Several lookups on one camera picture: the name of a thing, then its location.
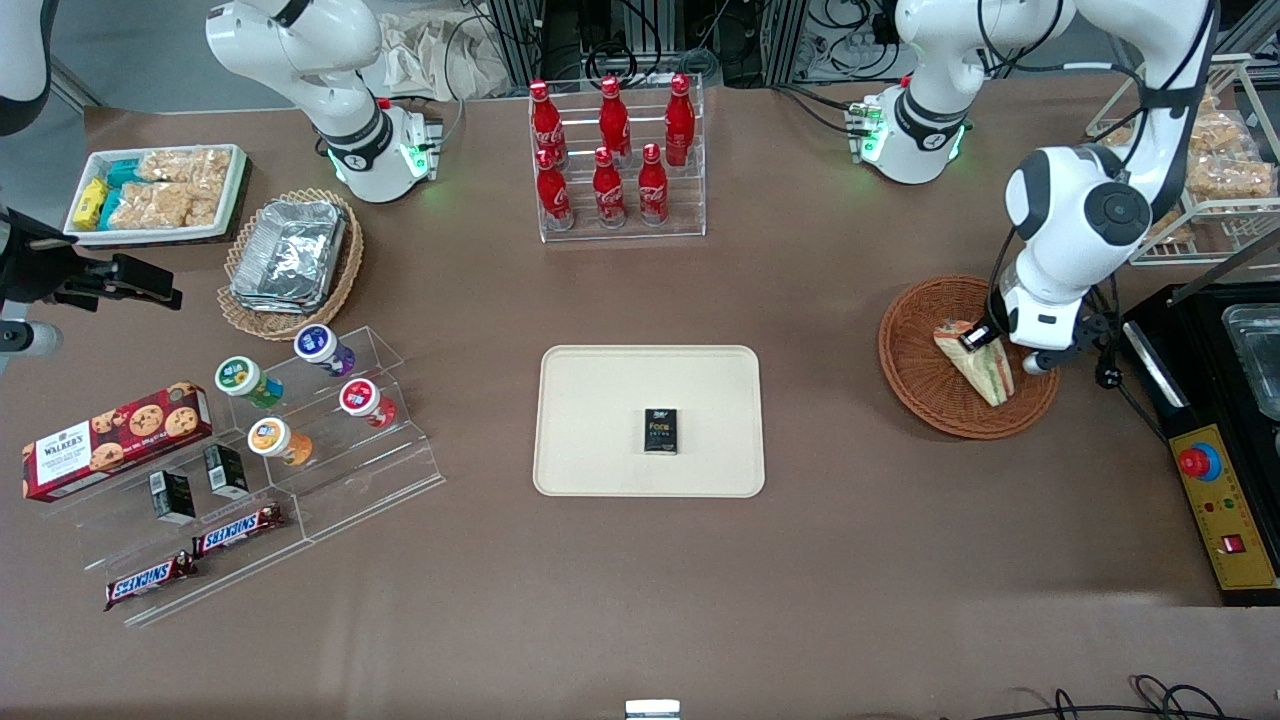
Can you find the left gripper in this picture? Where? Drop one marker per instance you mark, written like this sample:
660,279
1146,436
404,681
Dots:
994,309

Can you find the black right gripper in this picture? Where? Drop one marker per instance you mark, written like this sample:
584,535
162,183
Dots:
42,268

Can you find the triangle sandwich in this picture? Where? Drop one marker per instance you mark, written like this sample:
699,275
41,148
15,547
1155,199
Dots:
985,375

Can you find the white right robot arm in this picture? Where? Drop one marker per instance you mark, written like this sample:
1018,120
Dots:
300,40

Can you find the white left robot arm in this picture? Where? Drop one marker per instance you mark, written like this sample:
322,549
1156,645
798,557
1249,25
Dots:
935,50

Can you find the brown wicker basket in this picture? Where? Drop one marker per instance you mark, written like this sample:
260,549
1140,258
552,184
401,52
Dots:
920,380

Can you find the white rectangular snack tray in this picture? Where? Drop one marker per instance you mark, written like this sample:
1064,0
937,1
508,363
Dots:
238,190

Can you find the light wicker basket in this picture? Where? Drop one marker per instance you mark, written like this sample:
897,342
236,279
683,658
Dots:
350,270

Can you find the beige plastic tray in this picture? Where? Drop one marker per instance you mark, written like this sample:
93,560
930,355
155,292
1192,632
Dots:
600,420

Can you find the teal snack packet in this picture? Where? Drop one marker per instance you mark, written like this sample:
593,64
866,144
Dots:
122,172
108,208

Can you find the rice crispy snack pack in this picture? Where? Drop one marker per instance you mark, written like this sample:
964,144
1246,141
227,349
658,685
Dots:
185,165
160,205

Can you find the yellow snack packet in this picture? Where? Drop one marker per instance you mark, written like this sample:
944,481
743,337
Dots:
90,203

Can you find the green lid cup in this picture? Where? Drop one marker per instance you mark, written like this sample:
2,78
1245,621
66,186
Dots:
240,378

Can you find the red Walkers cookie box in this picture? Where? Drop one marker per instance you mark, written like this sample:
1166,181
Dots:
110,445

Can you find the stack of foil containers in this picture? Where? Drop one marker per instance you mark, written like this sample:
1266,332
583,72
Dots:
290,255

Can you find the purple lid cup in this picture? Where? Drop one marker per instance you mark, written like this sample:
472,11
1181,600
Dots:
320,345

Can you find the small black carton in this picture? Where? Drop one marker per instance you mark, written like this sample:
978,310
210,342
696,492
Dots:
226,470
173,497

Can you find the orange lid cup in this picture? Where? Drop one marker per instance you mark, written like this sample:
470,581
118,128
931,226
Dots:
275,440

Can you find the crispy snack pack clear wrap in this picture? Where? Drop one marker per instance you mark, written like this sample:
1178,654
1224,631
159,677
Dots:
1230,178
1225,130
1113,137
1170,228

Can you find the red lid cup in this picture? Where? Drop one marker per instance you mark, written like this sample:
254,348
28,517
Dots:
362,398

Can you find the Snickers chocolate bar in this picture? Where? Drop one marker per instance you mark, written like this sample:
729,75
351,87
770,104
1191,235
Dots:
150,578
238,530

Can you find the single foil food container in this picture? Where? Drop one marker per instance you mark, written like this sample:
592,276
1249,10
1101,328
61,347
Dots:
1255,360

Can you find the clear acrylic stepped stand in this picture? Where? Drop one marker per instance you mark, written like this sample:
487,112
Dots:
380,470

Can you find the black sealing machine yellow panel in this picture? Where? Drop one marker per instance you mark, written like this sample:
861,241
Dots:
1225,530

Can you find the clear acrylic bottle rack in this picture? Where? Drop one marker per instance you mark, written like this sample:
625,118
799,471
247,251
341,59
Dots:
690,200

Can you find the small black box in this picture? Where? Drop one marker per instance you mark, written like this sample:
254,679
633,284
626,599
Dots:
661,432

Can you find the red cola bottle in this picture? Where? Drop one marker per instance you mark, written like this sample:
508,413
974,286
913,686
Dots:
680,115
613,115
545,120
553,190
608,190
653,188

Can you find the crumpled white paper bag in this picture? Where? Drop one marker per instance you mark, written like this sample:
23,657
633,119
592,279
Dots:
440,55

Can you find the small silver white object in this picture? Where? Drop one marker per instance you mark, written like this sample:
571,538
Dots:
652,710

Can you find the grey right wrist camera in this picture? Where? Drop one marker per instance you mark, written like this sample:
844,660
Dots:
35,340

